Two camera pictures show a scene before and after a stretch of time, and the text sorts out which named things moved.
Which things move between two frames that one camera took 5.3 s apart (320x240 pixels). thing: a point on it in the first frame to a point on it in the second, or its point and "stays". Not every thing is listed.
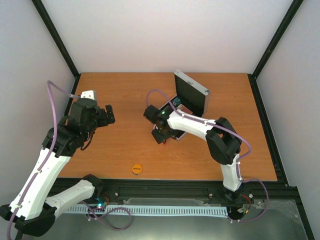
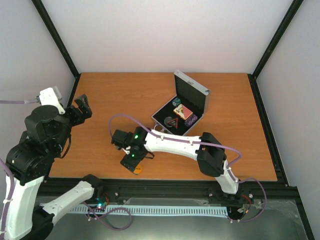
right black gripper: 159,138 to 131,164
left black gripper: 105,121 to 81,117
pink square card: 183,108 stays
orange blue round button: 136,169 stays
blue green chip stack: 176,101 stays
